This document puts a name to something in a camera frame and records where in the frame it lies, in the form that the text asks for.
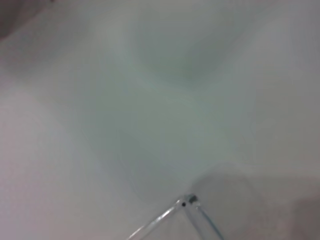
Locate clear white glasses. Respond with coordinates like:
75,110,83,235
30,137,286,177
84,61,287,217
126,192,226,240

